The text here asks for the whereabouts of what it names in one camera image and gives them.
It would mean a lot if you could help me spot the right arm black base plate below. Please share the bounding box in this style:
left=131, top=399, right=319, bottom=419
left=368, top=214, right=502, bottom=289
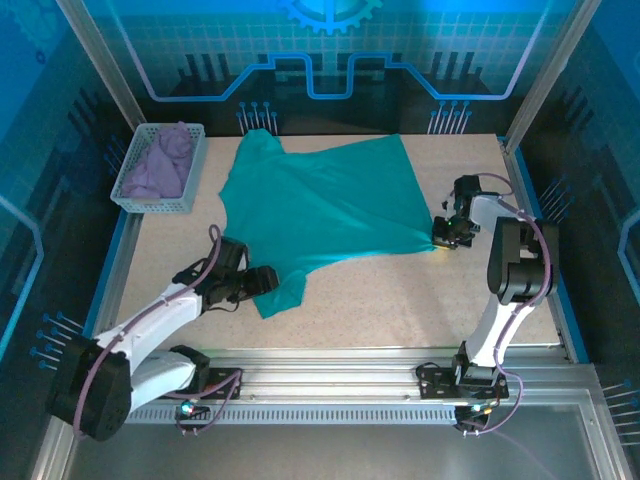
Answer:
left=416, top=364, right=511, bottom=401

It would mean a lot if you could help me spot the teal t-shirt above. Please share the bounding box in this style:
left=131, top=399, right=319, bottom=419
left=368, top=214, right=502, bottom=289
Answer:
left=218, top=128, right=436, bottom=320

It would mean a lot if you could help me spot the small board with LEDs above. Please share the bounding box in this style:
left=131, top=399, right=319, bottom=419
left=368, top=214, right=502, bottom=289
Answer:
left=174, top=399, right=211, bottom=422
left=454, top=402, right=494, bottom=426

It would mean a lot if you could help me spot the aluminium frame post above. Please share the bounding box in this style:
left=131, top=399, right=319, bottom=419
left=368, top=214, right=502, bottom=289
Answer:
left=55, top=0, right=147, bottom=132
left=503, top=0, right=605, bottom=146

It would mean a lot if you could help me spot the white plastic basket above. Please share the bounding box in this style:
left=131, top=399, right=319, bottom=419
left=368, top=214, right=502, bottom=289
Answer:
left=109, top=123, right=209, bottom=215

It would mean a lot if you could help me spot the grey metal bottom panel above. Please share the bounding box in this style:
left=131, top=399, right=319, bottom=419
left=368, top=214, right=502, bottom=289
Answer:
left=62, top=424, right=601, bottom=480

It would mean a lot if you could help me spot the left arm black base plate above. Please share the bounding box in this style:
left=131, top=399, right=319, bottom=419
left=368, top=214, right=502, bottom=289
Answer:
left=152, top=367, right=245, bottom=401

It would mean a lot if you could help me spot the purple cloth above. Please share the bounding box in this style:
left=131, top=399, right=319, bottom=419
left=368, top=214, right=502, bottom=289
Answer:
left=121, top=120, right=195, bottom=200

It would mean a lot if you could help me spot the aluminium table side rail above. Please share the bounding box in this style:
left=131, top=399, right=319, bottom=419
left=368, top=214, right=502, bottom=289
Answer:
left=82, top=212, right=144, bottom=364
left=497, top=133, right=576, bottom=364

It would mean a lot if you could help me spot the aluminium mounting rail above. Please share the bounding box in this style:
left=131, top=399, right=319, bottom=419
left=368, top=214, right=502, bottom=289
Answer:
left=59, top=344, right=599, bottom=409

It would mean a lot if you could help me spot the perforated metal strip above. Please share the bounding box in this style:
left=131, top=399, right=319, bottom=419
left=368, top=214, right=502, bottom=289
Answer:
left=79, top=405, right=459, bottom=427

